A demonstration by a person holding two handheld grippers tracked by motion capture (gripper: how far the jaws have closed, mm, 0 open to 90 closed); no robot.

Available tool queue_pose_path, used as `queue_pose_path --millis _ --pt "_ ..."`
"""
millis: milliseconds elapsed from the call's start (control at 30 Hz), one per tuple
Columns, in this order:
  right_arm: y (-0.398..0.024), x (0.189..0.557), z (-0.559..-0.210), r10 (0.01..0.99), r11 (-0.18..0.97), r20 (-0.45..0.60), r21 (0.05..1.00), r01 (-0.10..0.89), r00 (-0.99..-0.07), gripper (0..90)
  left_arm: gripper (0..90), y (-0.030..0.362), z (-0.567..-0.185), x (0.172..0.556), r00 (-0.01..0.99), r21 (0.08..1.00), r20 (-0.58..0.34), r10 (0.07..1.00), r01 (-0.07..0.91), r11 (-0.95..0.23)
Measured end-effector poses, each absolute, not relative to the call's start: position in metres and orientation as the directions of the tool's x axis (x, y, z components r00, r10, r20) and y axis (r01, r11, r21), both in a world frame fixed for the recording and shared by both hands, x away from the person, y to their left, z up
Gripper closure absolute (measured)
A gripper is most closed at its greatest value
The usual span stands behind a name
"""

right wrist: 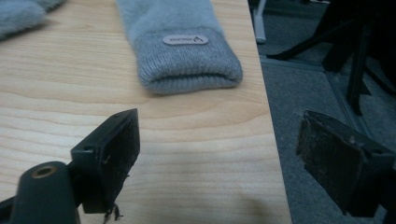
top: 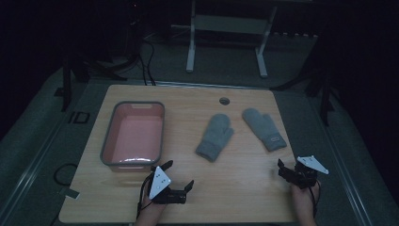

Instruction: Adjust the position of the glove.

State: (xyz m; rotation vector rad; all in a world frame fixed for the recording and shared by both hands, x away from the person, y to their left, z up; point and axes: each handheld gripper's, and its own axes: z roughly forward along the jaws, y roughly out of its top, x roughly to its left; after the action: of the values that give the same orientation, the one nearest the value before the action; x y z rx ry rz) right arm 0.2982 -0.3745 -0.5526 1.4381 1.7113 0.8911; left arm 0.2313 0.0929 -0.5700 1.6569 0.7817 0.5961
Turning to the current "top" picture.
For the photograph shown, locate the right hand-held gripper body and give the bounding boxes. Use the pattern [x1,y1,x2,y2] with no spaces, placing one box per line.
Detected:
[278,154,329,189]

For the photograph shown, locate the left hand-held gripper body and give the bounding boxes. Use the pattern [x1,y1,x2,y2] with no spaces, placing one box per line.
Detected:
[148,165,188,205]

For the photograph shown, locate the grey mitten with cuff label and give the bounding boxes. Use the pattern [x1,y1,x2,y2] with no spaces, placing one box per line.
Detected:
[241,107,288,153]

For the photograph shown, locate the pink basin with grey rim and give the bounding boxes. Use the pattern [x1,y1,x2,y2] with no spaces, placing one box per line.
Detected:
[100,101,166,173]

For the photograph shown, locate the plain grey mitten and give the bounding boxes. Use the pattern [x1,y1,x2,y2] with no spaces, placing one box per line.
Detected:
[195,113,235,163]

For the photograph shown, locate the person's right hand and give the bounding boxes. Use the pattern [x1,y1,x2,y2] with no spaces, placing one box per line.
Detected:
[291,181,322,221]

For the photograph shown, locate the person's left hand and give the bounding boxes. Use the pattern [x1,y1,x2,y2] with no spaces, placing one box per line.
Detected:
[135,187,168,226]

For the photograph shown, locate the black tripod stand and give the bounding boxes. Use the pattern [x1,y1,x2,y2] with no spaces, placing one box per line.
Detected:
[271,60,336,127]
[54,55,126,113]

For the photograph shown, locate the grey floor tag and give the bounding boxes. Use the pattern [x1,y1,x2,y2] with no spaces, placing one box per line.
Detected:
[58,186,81,201]

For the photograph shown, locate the white metal stand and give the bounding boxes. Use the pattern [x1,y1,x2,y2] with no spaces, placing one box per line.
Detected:
[170,0,279,79]

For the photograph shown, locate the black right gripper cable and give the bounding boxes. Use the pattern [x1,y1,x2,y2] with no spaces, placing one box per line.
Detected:
[308,180,322,218]

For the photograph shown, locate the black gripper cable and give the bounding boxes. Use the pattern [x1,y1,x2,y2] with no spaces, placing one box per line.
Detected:
[136,173,155,220]
[308,180,322,218]

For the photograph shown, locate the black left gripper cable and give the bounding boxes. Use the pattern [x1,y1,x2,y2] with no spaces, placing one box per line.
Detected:
[136,173,155,220]

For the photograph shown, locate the black hanging cables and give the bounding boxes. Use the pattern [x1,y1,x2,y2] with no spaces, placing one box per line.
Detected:
[137,39,157,87]

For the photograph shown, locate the black looped floor cable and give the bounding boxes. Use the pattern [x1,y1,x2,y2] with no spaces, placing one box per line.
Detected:
[53,162,78,186]

